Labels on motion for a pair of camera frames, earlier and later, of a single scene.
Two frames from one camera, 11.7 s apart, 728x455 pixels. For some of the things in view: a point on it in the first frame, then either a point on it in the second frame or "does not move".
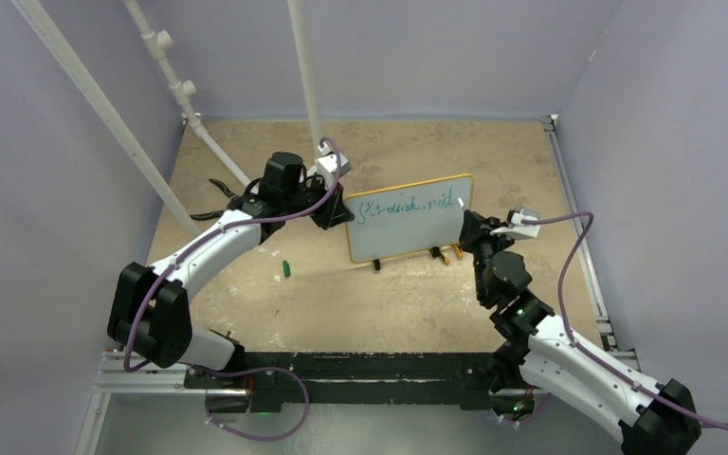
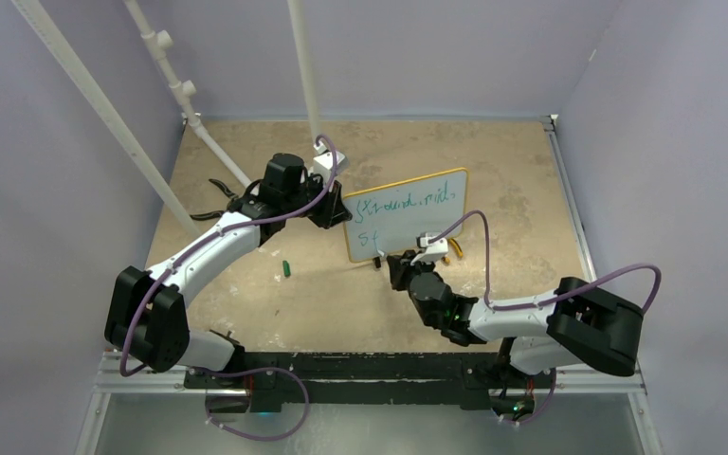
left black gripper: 333,210 does not move
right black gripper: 471,229 → 401,267
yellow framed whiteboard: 408,219 does not move
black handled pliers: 232,204 does not move
